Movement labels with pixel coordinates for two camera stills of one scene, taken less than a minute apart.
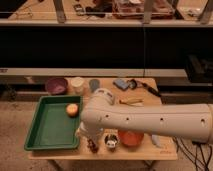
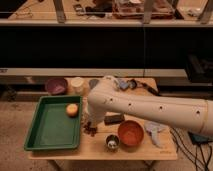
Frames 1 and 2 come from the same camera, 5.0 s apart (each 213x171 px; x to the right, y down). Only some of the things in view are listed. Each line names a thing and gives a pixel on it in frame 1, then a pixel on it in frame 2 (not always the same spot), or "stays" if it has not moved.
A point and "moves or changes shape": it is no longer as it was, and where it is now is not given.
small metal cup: (110, 141) stays
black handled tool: (133, 85) stays
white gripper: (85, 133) → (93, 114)
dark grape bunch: (92, 146) moves or changes shape
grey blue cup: (94, 84) stays
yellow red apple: (72, 110) stays
